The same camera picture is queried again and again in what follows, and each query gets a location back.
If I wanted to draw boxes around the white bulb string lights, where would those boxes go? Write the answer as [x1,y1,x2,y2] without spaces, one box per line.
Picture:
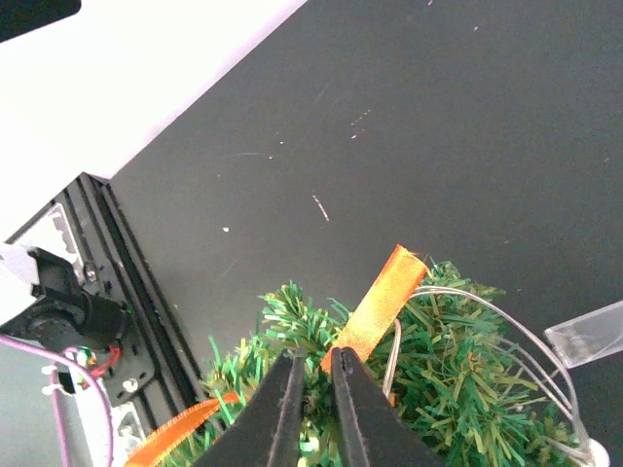
[369,285,613,466]

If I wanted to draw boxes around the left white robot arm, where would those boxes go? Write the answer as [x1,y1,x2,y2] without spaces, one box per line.
[1,243,129,352]

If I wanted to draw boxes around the small green christmas tree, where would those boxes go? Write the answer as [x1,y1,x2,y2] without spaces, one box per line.
[164,262,587,466]

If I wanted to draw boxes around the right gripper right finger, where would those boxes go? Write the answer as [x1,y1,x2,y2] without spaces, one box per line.
[331,347,443,467]

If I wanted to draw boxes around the orange ribbon bow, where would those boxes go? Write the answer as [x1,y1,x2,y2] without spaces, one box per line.
[126,245,427,466]

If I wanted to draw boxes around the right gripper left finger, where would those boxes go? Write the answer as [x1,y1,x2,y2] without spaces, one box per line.
[195,353,305,467]

